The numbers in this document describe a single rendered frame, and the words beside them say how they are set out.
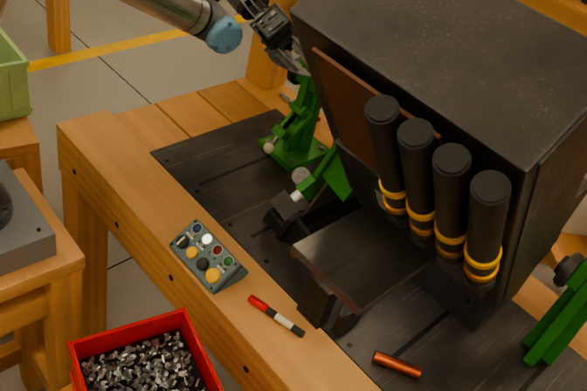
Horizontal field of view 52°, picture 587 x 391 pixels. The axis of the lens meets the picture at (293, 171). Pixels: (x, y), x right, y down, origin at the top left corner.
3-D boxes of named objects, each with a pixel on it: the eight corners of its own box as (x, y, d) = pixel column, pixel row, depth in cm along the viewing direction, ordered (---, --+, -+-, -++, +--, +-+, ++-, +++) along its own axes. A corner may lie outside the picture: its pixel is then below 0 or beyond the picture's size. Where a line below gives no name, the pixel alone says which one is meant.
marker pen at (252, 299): (305, 334, 116) (307, 330, 115) (300, 339, 114) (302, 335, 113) (251, 297, 120) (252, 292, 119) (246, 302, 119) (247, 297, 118)
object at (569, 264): (555, 295, 112) (575, 269, 107) (541, 284, 113) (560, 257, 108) (572, 277, 116) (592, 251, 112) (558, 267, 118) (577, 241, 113)
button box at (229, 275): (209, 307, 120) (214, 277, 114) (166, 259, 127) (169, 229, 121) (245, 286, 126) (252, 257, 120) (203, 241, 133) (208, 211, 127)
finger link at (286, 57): (295, 78, 120) (268, 45, 123) (302, 86, 126) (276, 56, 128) (307, 67, 120) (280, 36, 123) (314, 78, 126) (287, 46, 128)
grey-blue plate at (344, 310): (334, 339, 116) (355, 294, 107) (328, 332, 117) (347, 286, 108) (367, 317, 122) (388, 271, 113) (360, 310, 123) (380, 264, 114)
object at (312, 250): (355, 321, 95) (360, 309, 93) (288, 256, 103) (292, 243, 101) (484, 229, 119) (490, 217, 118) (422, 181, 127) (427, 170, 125)
